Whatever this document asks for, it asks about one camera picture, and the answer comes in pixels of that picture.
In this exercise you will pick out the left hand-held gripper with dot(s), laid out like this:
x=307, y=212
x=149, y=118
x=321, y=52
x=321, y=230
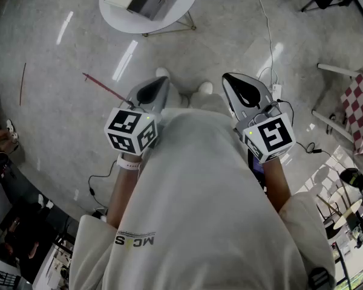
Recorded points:
x=130, y=131

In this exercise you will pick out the white power strip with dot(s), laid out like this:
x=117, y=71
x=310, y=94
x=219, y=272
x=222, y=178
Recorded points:
x=276, y=89

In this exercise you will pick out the white wristwatch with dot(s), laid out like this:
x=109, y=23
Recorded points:
x=127, y=164

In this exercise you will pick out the person's left forearm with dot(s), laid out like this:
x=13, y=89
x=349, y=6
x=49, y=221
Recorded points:
x=121, y=198

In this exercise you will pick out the person's light trousers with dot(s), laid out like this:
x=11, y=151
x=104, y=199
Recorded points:
x=196, y=104

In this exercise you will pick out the person's white shirt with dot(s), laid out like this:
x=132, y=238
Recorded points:
x=199, y=207

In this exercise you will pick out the person's right forearm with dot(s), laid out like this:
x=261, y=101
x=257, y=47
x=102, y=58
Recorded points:
x=276, y=186

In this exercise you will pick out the person's white shoe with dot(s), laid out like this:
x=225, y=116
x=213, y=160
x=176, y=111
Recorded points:
x=162, y=72
x=205, y=87

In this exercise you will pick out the round white table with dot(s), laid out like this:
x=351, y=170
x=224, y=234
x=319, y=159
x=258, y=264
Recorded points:
x=175, y=14

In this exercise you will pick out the white metal frame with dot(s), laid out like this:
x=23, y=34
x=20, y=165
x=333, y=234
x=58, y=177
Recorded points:
x=332, y=68

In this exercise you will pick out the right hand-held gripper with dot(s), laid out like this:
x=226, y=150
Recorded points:
x=272, y=134

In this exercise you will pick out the red white checkered cloth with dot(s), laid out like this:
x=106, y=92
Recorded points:
x=361, y=110

